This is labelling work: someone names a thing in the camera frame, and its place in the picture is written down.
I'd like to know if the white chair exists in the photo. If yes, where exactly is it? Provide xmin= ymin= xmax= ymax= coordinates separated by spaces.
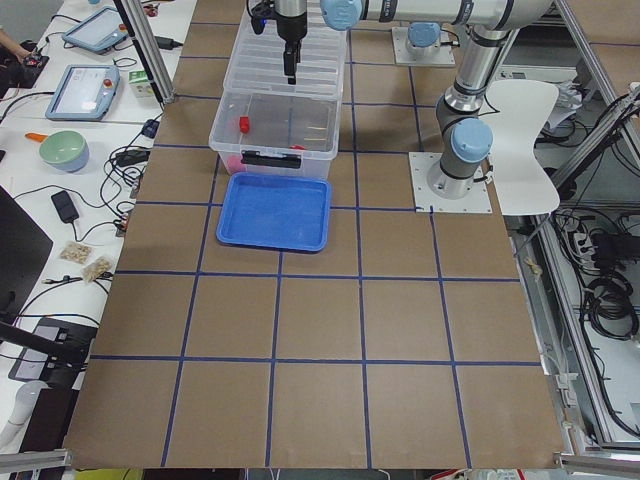
xmin=482 ymin=79 xmax=560 ymax=216

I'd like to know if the red block in box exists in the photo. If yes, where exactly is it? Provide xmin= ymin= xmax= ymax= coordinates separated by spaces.
xmin=238 ymin=116 xmax=251 ymax=134
xmin=225 ymin=155 xmax=246 ymax=175

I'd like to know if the clear plastic storage box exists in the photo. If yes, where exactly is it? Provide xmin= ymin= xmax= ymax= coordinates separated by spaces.
xmin=209 ymin=93 xmax=341 ymax=179

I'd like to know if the aluminium frame post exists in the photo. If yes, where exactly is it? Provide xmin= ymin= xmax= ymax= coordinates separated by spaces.
xmin=114 ymin=0 xmax=175 ymax=105

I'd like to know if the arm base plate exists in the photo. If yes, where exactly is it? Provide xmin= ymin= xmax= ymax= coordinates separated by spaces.
xmin=392 ymin=22 xmax=457 ymax=68
xmin=409 ymin=152 xmax=492 ymax=214

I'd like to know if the black monitor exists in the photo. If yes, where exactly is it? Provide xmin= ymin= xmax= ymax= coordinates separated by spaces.
xmin=0 ymin=188 xmax=53 ymax=323

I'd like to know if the black box latch handle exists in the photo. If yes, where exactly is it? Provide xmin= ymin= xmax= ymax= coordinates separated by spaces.
xmin=241 ymin=150 xmax=302 ymax=169

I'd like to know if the teach pendant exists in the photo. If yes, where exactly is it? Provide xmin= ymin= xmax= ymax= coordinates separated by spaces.
xmin=45 ymin=65 xmax=120 ymax=121
xmin=62 ymin=6 xmax=128 ymax=54

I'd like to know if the orange object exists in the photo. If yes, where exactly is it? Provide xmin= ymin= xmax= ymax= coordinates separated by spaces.
xmin=25 ymin=132 xmax=48 ymax=143

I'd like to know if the green white carton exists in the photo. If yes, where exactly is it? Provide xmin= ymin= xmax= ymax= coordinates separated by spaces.
xmin=127 ymin=70 xmax=154 ymax=98

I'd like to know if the snack bag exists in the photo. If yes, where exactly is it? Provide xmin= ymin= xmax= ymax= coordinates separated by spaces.
xmin=82 ymin=256 xmax=113 ymax=283
xmin=59 ymin=241 xmax=93 ymax=265

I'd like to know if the clear plastic box lid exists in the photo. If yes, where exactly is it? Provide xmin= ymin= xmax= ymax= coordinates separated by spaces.
xmin=224 ymin=1 xmax=347 ymax=101

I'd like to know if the blue plastic tray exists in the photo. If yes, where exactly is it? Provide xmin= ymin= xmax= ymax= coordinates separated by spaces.
xmin=216 ymin=173 xmax=332 ymax=252

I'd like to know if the far teach pendant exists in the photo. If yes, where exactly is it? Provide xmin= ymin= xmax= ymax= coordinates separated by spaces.
xmin=62 ymin=6 xmax=128 ymax=54

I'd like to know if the near teach pendant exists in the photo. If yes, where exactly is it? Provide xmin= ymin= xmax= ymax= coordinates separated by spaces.
xmin=45 ymin=65 xmax=120 ymax=121

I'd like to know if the black power adapter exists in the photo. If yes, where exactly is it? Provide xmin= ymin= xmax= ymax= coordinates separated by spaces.
xmin=51 ymin=190 xmax=79 ymax=224

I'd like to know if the green bowl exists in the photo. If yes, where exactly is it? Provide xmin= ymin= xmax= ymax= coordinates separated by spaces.
xmin=39 ymin=130 xmax=89 ymax=173

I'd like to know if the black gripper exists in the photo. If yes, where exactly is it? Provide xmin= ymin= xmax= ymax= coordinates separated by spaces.
xmin=274 ymin=0 xmax=307 ymax=84

